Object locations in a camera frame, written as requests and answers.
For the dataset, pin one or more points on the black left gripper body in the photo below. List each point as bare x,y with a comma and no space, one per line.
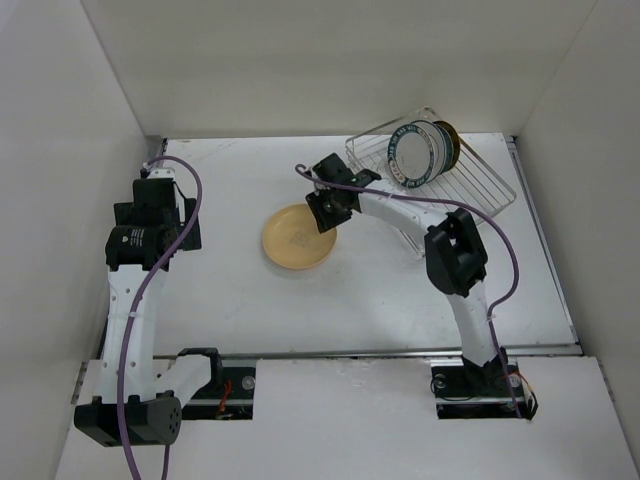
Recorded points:
189,213

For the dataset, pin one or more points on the beige yellow plate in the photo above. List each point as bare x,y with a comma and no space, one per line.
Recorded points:
291,239

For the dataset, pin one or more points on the dark rim lettered plate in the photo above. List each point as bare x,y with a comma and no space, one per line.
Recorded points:
410,156

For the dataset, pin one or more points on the white green rim plate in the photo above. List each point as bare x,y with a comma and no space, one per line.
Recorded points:
438,137

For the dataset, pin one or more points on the blue green patterned plate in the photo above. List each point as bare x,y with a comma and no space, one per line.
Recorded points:
452,157

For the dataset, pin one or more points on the yellow patterned plate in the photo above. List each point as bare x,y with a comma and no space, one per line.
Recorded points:
454,135

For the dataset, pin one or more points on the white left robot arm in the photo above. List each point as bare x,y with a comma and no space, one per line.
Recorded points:
131,401

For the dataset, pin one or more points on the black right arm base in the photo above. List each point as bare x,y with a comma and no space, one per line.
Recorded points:
465,392

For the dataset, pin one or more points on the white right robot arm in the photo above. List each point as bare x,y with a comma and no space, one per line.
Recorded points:
454,252

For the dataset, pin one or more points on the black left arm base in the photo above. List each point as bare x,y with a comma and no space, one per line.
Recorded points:
230,397

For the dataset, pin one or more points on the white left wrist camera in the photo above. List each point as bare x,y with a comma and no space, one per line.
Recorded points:
157,171

